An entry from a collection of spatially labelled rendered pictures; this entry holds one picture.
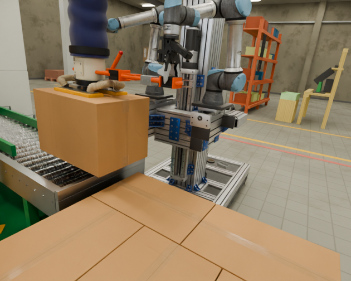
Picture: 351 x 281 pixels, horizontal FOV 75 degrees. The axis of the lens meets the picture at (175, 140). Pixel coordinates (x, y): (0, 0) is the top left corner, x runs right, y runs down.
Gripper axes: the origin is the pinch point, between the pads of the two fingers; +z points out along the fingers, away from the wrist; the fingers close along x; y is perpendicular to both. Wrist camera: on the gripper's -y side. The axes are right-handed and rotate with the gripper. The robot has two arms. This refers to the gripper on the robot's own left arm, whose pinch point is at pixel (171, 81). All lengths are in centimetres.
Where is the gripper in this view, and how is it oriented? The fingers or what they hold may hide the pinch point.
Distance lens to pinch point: 113.3
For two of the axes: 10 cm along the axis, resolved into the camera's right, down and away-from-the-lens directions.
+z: -0.7, 9.5, 3.1
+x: -5.5, 2.3, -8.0
